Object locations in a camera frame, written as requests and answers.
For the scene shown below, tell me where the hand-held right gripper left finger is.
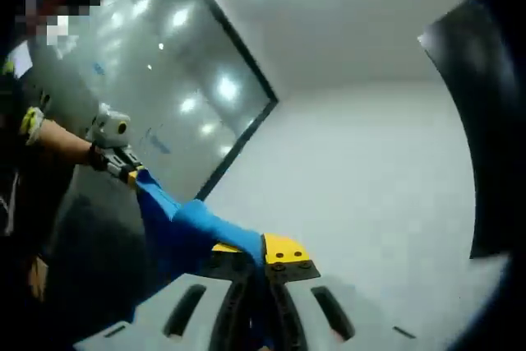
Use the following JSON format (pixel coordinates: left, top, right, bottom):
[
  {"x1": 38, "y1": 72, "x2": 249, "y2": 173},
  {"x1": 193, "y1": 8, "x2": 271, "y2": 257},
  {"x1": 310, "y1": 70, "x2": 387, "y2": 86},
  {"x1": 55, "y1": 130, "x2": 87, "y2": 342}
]
[{"x1": 72, "y1": 241, "x2": 264, "y2": 351}]

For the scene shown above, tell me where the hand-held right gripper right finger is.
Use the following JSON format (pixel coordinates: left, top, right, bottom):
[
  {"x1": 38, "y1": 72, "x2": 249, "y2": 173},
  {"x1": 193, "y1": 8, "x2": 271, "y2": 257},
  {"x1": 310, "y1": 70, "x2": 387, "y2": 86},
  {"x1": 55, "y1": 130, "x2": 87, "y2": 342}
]
[{"x1": 261, "y1": 232, "x2": 450, "y2": 351}]

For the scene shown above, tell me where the blue cloth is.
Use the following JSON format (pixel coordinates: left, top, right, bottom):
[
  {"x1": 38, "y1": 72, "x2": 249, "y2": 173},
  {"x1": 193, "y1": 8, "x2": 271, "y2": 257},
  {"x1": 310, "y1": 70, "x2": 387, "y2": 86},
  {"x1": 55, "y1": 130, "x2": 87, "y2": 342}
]
[{"x1": 134, "y1": 168, "x2": 275, "y2": 351}]

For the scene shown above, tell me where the person's left hand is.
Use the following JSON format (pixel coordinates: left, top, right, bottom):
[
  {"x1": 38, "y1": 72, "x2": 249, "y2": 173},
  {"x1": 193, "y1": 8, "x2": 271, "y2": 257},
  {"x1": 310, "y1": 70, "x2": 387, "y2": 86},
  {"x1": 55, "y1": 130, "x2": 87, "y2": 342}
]
[{"x1": 86, "y1": 141, "x2": 111, "y2": 172}]

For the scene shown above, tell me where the white worn device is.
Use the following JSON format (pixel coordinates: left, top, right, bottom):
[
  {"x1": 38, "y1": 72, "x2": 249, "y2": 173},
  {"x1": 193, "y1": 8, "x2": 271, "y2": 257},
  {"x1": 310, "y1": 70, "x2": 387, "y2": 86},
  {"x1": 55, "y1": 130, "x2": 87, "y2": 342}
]
[{"x1": 6, "y1": 44, "x2": 35, "y2": 79}]

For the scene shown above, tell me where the black panel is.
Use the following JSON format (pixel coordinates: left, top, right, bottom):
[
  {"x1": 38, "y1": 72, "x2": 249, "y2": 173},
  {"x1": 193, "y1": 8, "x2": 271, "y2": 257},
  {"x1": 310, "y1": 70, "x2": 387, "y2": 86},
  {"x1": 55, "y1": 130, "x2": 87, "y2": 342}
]
[{"x1": 418, "y1": 0, "x2": 519, "y2": 261}]

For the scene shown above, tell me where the glass partition with black frame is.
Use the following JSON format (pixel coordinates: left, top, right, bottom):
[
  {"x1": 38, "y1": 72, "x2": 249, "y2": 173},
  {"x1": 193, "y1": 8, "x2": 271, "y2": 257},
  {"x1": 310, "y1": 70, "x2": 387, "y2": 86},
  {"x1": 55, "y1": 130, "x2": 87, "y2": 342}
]
[{"x1": 24, "y1": 0, "x2": 280, "y2": 204}]

